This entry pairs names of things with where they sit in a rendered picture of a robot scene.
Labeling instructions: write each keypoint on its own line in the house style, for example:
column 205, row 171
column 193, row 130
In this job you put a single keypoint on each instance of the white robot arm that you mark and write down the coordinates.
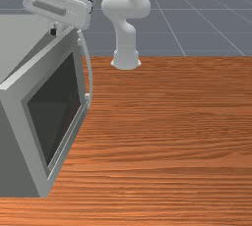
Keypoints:
column 126, row 40

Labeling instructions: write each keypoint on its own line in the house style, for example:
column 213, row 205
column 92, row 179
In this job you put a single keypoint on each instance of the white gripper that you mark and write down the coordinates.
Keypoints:
column 55, row 6

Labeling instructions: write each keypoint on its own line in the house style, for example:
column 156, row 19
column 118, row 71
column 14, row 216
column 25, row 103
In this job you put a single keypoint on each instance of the grey microwave oven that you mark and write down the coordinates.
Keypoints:
column 32, row 115

